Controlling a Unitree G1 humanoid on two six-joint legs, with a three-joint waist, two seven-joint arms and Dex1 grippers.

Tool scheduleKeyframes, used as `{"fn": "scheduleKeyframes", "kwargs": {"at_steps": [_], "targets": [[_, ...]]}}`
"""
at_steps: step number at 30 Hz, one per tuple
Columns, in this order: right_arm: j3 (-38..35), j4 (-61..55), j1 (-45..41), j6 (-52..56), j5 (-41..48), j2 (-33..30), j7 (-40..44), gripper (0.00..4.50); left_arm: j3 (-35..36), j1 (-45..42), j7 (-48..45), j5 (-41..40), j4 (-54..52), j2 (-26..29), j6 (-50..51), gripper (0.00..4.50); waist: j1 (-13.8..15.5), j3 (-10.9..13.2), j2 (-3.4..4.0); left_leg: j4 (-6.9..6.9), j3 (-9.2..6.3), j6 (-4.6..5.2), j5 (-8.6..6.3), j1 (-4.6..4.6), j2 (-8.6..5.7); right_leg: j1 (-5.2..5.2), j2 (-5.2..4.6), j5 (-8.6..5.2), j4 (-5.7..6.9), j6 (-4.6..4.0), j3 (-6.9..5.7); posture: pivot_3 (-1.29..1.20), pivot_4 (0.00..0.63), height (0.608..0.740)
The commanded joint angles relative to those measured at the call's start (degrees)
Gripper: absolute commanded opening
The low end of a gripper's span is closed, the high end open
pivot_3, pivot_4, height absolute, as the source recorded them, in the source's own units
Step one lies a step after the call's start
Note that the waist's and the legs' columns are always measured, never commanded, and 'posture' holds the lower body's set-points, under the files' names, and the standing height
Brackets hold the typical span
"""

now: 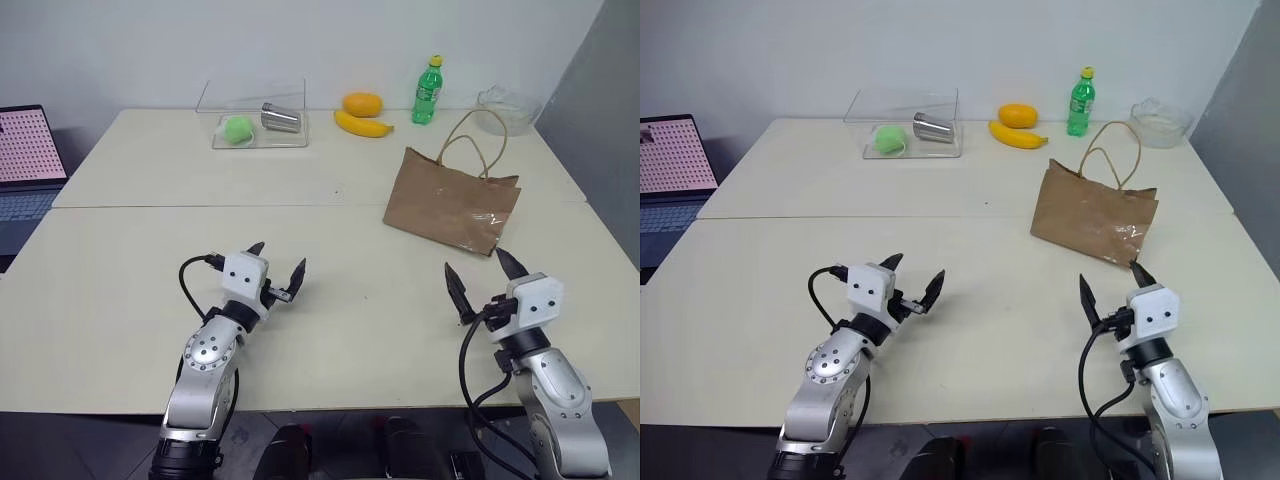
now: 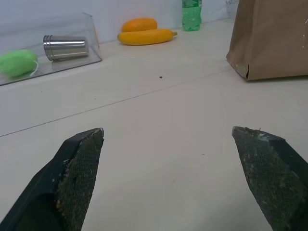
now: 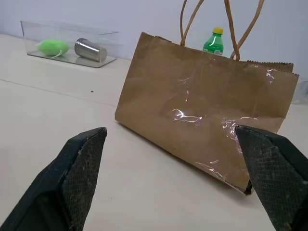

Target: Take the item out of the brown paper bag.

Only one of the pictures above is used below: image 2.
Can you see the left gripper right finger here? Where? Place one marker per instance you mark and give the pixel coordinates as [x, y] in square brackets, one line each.
[272, 173]

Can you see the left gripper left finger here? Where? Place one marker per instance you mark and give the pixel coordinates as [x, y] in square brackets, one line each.
[74, 173]

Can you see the brown paper bag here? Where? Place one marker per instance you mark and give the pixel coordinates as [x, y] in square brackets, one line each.
[269, 41]

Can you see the clear plastic box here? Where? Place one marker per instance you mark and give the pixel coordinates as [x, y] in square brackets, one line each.
[72, 65]

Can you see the green scrub ball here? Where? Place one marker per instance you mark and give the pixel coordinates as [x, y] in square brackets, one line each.
[16, 63]

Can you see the stainless steel cup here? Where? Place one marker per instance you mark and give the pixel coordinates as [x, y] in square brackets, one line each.
[66, 47]

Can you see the yellow banana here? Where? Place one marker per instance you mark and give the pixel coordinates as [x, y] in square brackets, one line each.
[144, 37]

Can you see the orange fruit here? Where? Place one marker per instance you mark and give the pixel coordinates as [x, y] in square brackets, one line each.
[139, 24]

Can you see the green plastic bottle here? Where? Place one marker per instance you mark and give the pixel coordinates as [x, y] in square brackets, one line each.
[191, 16]

